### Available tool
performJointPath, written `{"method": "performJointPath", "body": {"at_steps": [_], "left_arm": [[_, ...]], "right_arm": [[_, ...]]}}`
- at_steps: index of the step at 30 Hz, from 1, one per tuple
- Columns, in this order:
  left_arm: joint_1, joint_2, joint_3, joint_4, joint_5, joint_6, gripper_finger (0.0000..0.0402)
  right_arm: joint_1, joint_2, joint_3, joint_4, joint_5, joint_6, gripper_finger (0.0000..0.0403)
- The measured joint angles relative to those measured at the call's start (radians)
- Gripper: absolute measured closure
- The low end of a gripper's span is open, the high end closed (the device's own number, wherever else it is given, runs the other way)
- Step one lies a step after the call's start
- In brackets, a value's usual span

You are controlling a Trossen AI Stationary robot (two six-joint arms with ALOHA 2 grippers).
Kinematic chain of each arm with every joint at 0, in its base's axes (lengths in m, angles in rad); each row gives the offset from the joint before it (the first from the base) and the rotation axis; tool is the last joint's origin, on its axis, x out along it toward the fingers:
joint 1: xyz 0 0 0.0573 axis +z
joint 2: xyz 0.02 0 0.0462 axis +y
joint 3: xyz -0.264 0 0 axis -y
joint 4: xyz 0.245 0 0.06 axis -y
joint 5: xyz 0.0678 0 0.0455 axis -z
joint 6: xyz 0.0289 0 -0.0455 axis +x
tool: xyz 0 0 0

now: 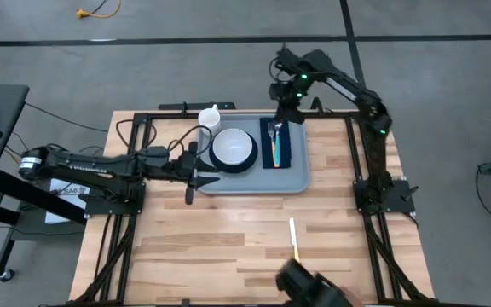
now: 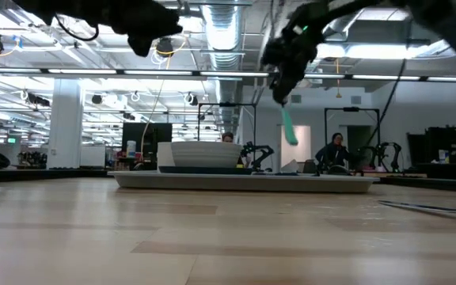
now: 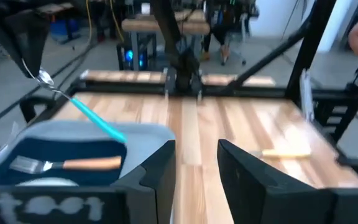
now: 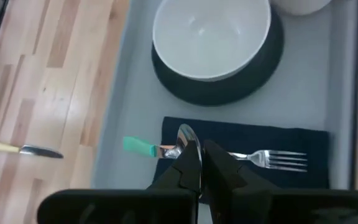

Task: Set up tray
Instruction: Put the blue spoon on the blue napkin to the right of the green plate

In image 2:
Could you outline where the person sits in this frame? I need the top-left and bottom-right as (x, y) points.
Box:
(220, 131), (253, 167)
(315, 132), (355, 174)

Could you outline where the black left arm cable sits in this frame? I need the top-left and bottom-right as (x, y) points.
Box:
(53, 14), (101, 43)

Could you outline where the white board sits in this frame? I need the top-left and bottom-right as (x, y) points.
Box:
(79, 145), (107, 168)

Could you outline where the dark blue plate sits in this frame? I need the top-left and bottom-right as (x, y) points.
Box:
(158, 165), (253, 176)

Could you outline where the long ceiling light strip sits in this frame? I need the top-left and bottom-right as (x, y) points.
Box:
(0, 66), (456, 82)

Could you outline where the white ribbed bowl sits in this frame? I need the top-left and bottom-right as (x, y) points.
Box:
(171, 141), (242, 169)

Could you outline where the white cylindrical container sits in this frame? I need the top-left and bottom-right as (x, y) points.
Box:
(157, 142), (173, 169)

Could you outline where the black monitor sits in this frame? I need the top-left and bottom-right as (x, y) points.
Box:
(121, 122), (173, 166)

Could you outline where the spoon with teal handle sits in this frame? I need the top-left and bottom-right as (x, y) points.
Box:
(281, 103), (299, 146)

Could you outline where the silver ventilation duct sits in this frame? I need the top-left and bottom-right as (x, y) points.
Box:
(200, 0), (245, 143)

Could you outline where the grey plastic tray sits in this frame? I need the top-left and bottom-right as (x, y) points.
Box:
(107, 170), (380, 194)

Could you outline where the white square pillar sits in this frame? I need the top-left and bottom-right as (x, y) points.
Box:
(47, 78), (84, 170)

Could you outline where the black gantry frame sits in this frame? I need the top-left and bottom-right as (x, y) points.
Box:
(197, 101), (257, 167)
(324, 106), (381, 167)

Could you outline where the yellow hanging plug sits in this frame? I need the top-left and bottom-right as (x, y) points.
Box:
(334, 59), (342, 99)

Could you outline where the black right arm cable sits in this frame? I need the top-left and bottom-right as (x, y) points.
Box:
(364, 59), (408, 148)

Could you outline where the black aluminium table frame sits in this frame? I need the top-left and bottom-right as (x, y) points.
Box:
(0, 167), (456, 195)

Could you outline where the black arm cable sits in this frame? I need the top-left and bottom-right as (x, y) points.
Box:
(364, 59), (408, 148)
(53, 14), (101, 43)

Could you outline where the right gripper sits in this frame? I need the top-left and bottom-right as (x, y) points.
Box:
(261, 3), (326, 105)

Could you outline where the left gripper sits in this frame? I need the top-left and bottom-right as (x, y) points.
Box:
(108, 0), (184, 58)

